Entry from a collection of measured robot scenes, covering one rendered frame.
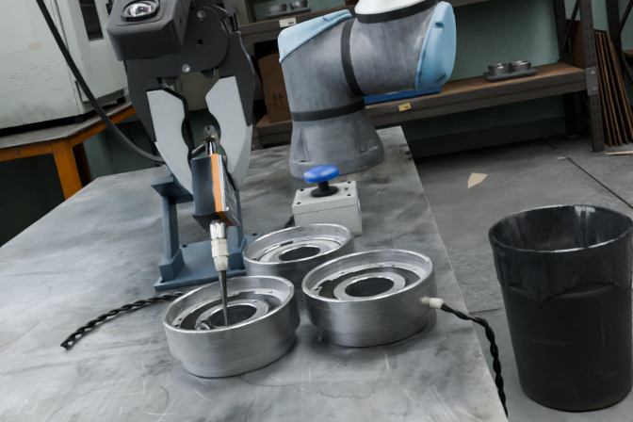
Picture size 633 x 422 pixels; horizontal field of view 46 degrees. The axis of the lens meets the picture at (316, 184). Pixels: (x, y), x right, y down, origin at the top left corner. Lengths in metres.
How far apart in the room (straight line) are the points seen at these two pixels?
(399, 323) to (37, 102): 2.45
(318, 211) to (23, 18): 2.19
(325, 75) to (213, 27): 0.53
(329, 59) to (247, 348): 0.61
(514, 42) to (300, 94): 3.65
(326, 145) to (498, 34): 3.62
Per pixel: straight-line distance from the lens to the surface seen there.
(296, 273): 0.65
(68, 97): 2.86
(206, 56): 0.57
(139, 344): 0.67
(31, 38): 2.88
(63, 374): 0.66
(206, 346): 0.55
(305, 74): 1.10
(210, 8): 0.57
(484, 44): 4.66
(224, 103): 0.58
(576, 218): 2.04
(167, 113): 0.59
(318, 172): 0.82
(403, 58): 1.04
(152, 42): 0.50
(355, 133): 1.11
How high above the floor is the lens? 1.05
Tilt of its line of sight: 14 degrees down
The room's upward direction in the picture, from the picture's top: 11 degrees counter-clockwise
